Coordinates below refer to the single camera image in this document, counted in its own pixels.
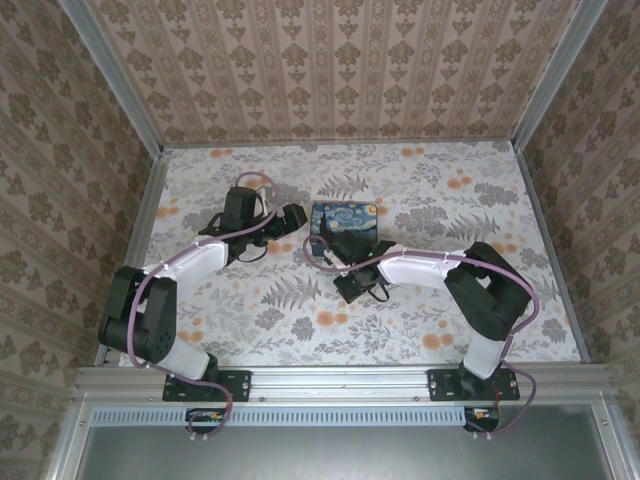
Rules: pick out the starry night print box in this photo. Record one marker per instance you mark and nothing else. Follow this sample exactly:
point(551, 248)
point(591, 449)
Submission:
point(350, 215)

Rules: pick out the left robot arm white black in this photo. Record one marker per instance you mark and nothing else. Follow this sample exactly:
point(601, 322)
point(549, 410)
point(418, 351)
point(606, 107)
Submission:
point(200, 260)

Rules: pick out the aluminium rail carrying arm bases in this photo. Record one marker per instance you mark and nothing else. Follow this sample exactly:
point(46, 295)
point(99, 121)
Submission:
point(340, 382)

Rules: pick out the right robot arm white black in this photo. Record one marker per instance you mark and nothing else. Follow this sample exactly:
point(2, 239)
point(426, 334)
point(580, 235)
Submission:
point(415, 267)

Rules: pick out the floral patterned table cover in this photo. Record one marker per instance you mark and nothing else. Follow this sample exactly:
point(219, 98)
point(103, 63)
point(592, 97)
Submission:
point(400, 325)

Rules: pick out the grey metal panel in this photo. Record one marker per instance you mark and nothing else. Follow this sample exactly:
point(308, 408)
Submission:
point(340, 452)

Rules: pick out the black right controller board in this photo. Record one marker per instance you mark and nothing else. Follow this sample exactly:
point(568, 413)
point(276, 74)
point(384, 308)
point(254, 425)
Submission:
point(482, 424)

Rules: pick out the black controller board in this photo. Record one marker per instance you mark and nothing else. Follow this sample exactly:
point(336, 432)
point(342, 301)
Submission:
point(202, 422)
point(482, 424)

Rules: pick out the black left controller board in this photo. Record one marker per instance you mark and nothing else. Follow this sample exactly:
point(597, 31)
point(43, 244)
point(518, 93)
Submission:
point(202, 422)

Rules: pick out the aluminium side rail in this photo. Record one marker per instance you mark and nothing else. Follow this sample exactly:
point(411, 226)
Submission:
point(137, 260)
point(555, 250)

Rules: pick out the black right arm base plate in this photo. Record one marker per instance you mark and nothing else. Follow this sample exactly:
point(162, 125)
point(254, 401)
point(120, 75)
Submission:
point(442, 385)

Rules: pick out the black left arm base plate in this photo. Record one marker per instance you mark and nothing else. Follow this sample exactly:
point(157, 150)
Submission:
point(235, 385)

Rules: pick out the aluminium corner post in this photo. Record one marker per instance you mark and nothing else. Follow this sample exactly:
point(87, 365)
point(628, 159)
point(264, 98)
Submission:
point(112, 75)
point(552, 75)

